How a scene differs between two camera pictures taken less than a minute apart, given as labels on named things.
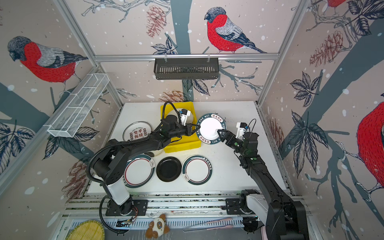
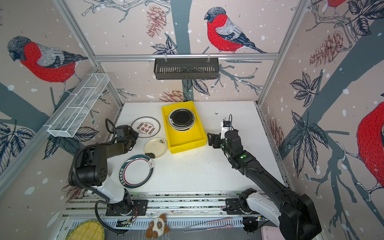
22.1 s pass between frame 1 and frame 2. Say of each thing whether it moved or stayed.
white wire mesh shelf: stayed
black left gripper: moved
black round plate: moved
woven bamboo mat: stayed
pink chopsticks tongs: stayed
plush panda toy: stayed
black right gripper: moved
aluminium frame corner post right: stayed
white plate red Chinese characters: moved
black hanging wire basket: stayed
